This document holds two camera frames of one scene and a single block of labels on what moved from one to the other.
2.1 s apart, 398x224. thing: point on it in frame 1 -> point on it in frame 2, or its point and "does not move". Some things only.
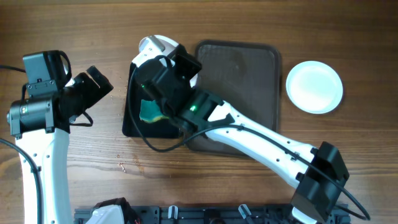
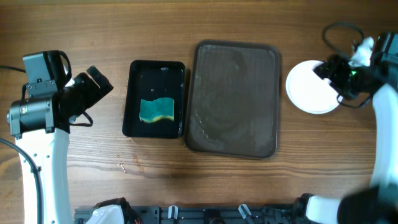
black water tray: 132,124 does not move
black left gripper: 94,93 does not move
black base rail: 257,214 does not move
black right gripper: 183,58 -> 333,68
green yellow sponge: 150,112 does not move
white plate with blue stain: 169,45 -> 307,91
